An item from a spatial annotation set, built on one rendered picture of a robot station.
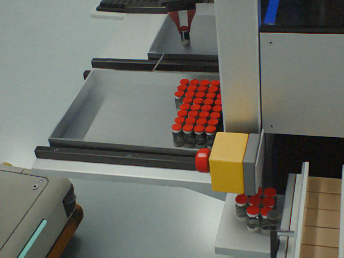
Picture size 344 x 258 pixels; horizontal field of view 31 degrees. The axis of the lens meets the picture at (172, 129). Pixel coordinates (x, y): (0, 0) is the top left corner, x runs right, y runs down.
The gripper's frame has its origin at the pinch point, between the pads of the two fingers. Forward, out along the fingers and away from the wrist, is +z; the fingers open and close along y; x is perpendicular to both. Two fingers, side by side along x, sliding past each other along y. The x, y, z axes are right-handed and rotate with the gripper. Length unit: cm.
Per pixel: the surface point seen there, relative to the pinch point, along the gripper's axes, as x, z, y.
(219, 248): -67, 6, 3
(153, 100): -23.6, 4.6, -8.0
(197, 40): 1.3, 4.2, 3.1
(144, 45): 1.9, 4.4, -10.5
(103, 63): -7.6, 3.0, -20.2
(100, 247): 17, 92, -39
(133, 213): 33, 92, -27
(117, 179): -47.0, 6.4, -14.9
